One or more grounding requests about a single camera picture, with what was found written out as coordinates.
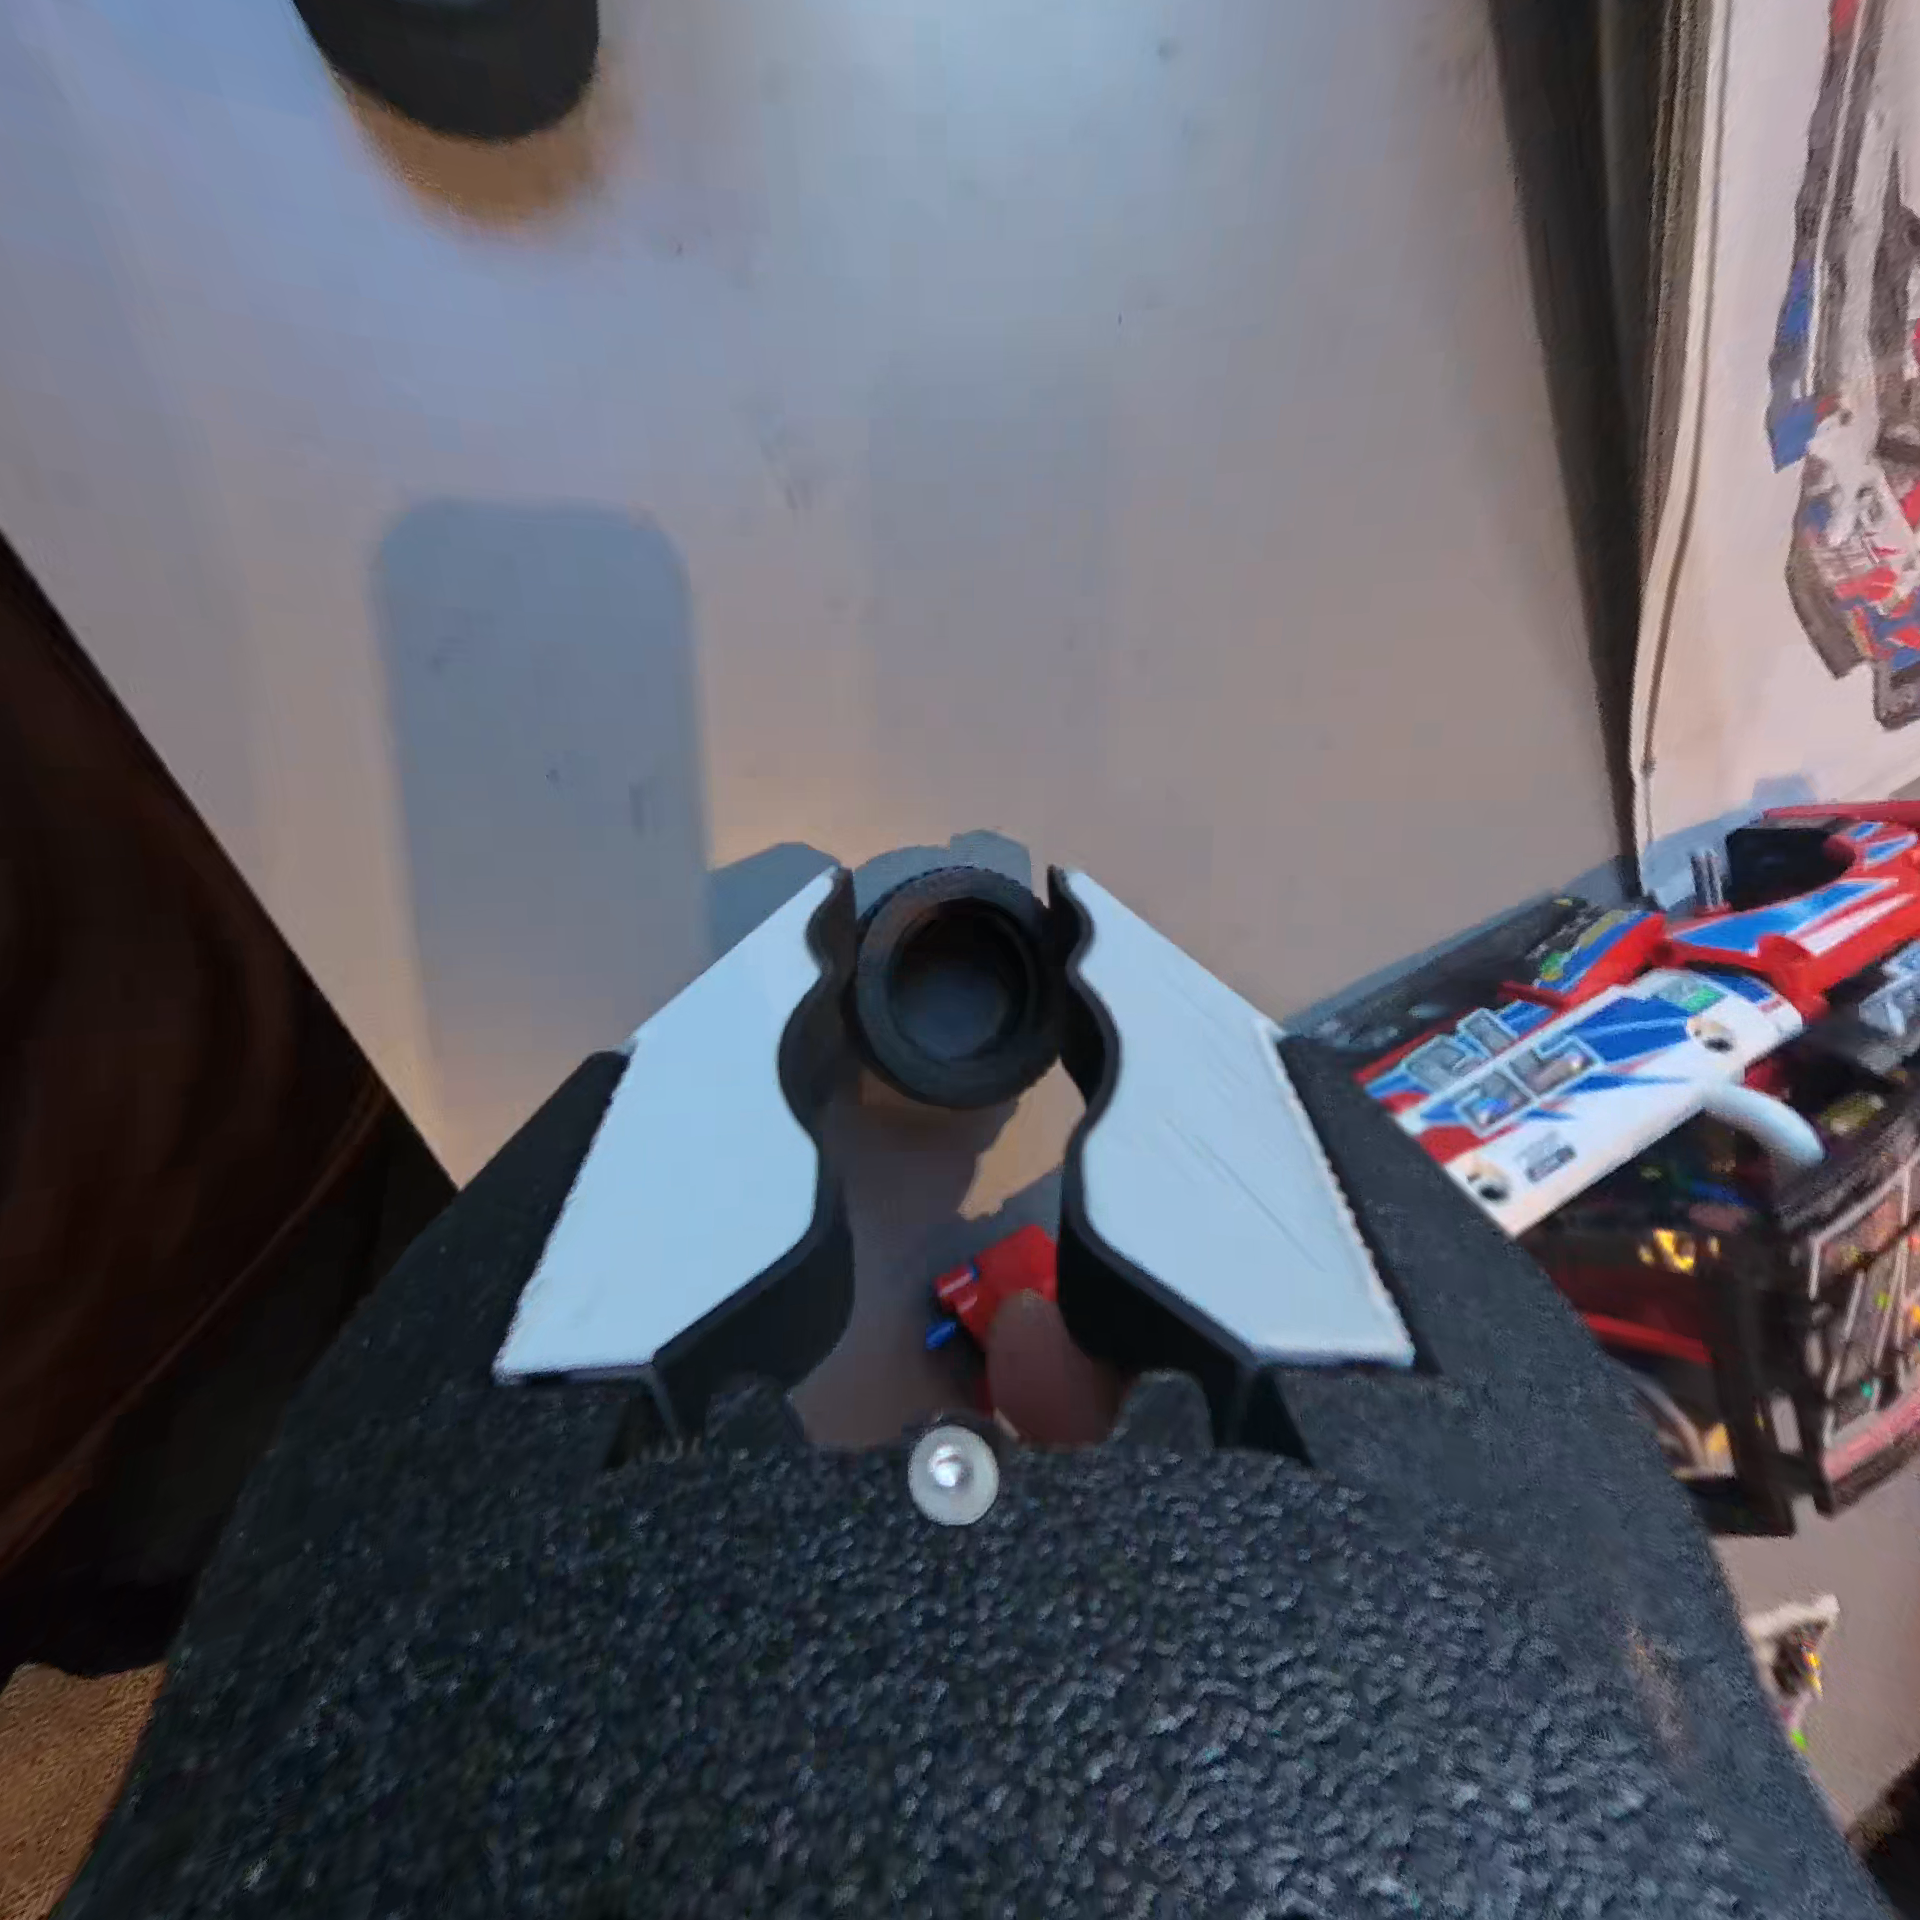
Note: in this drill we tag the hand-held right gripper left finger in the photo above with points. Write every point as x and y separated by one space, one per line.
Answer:
675 1185

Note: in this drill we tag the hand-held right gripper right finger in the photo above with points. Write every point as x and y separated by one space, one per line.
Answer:
1215 1185

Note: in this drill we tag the red brick piece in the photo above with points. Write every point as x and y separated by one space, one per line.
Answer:
1012 1269

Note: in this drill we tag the toy brick race car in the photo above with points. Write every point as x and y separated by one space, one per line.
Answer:
1575 1051

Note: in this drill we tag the grey desk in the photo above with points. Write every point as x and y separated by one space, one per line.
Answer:
901 451

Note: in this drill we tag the person's right hand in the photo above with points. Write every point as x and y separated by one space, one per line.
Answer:
1051 1381

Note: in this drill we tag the person's brown clothing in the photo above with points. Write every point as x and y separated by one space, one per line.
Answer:
150 1124

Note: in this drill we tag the building instruction booklet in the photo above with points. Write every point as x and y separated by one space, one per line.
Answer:
1740 525

